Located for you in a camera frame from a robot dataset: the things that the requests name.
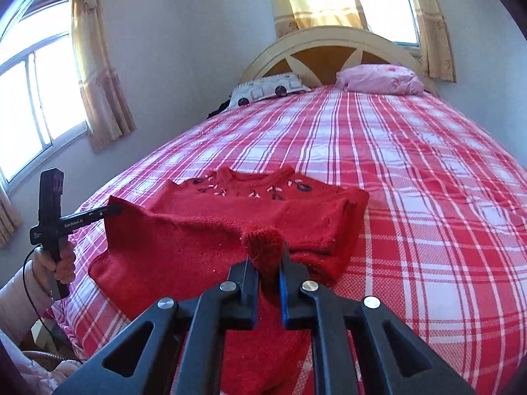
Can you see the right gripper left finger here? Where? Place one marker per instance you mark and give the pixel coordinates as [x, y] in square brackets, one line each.
[173, 347]

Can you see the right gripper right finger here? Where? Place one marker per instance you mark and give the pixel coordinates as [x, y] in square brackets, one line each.
[360, 346]

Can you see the red knit sweater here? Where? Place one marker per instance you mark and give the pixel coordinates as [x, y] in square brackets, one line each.
[186, 237]

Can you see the left forearm light sleeve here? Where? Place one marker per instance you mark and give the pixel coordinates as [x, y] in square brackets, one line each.
[23, 301]

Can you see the person's left hand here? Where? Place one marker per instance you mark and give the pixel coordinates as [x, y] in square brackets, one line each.
[63, 271]

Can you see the left window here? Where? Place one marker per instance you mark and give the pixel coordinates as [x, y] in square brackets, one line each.
[41, 107]

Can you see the window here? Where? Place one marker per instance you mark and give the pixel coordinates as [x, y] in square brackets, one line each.
[41, 107]
[392, 19]

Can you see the beige curtain by left window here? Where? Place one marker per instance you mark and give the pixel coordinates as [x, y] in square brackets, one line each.
[108, 115]

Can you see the red white plaid bedspread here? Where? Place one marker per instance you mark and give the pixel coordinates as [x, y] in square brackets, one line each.
[444, 237]

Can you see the black item beside cushion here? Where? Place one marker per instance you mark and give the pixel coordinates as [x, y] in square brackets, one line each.
[223, 106]

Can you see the white patterned cushion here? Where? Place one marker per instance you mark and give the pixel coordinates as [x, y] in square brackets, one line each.
[275, 86]

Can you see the pink pillow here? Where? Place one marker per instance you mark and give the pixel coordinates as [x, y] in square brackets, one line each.
[379, 79]

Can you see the cream wooden headboard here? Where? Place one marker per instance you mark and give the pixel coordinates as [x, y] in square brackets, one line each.
[316, 55]

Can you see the beige curtain right of headboard window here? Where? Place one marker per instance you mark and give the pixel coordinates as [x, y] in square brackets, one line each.
[437, 57]

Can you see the right window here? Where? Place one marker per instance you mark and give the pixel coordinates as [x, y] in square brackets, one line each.
[392, 19]

